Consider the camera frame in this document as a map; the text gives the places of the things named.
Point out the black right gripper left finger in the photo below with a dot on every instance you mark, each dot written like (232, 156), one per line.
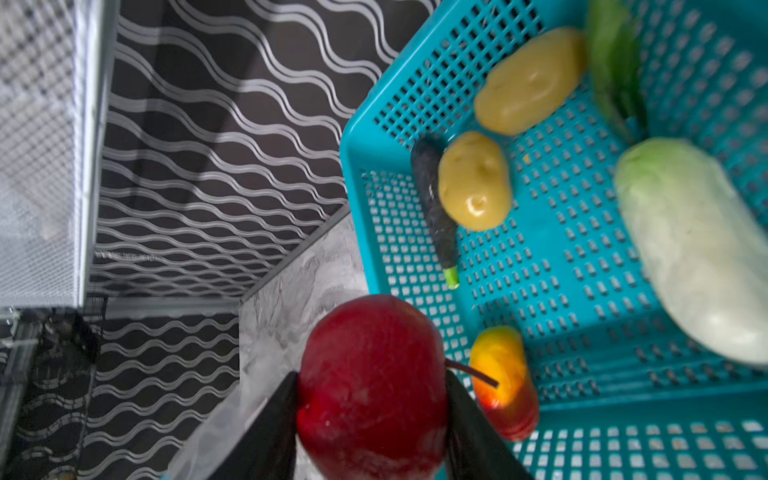
(267, 450)

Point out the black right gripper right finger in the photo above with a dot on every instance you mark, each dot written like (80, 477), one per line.
(474, 449)

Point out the small orange fruit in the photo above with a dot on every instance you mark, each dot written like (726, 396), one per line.
(512, 407)

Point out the dark red apple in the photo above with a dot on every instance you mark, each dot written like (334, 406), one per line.
(372, 397)

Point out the yellow potato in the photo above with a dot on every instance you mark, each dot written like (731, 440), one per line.
(474, 182)

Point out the teal plastic basket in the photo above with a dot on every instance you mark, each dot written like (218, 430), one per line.
(624, 393)

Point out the dark eggplant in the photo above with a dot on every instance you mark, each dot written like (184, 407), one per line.
(425, 159)

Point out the yellow lemon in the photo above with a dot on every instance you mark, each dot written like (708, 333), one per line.
(532, 83)

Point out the green pepper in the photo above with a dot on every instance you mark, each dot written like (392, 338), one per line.
(614, 68)

